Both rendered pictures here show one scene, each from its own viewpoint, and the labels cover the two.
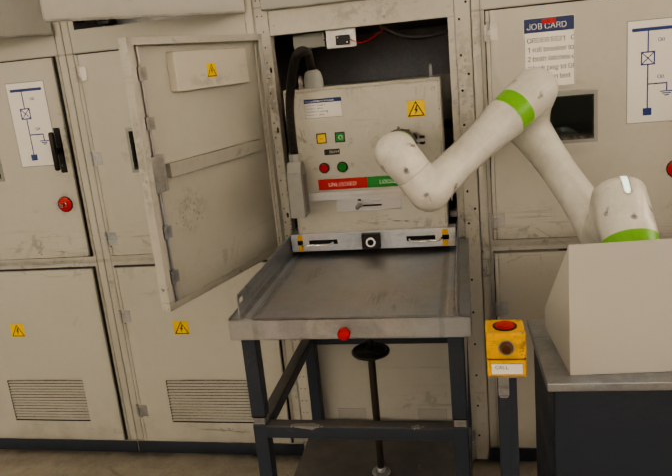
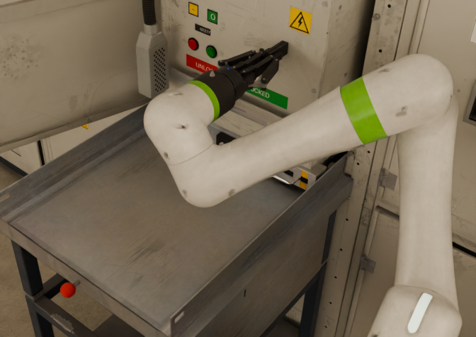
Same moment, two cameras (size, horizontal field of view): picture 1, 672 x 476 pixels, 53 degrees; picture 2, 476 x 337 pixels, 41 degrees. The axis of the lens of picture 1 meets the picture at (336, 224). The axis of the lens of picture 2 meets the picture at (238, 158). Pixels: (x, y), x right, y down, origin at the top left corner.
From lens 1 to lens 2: 118 cm
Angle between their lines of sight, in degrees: 32
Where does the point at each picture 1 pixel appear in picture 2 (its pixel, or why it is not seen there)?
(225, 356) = not seen: hidden behind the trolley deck
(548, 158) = (409, 180)
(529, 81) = (394, 85)
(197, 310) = not seen: hidden behind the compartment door
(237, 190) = (101, 33)
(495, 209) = (388, 166)
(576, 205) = (403, 266)
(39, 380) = not seen: outside the picture
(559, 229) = (457, 226)
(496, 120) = (318, 127)
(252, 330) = (8, 231)
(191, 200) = (19, 48)
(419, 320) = (138, 319)
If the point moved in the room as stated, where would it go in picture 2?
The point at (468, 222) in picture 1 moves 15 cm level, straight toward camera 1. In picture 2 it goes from (358, 162) to (327, 192)
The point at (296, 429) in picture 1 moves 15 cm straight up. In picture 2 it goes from (54, 321) to (46, 283)
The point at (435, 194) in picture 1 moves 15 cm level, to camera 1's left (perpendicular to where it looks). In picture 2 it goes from (194, 196) to (127, 172)
